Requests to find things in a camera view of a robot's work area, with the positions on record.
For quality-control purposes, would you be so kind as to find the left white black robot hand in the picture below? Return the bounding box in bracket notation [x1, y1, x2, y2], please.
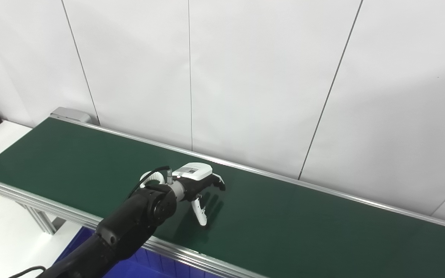
[172, 163, 226, 227]

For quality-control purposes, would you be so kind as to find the white toothed ring part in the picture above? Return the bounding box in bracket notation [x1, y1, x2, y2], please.
[139, 171, 166, 190]

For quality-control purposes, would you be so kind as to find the blue bin with white parts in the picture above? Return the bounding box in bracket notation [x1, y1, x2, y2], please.
[54, 227, 223, 278]

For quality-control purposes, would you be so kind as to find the green conveyor belt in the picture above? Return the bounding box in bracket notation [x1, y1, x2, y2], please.
[0, 114, 445, 278]
[0, 118, 445, 278]

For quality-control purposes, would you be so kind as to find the grey conveyor end housing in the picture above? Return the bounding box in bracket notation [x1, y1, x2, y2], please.
[51, 107, 92, 125]

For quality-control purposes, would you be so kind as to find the aluminium conveyor leg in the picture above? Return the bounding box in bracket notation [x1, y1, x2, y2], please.
[24, 204, 58, 235]

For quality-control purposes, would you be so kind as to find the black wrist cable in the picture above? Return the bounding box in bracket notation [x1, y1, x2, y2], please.
[126, 166, 172, 199]

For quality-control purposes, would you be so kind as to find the thin black cable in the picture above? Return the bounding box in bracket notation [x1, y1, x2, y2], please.
[8, 266, 47, 278]

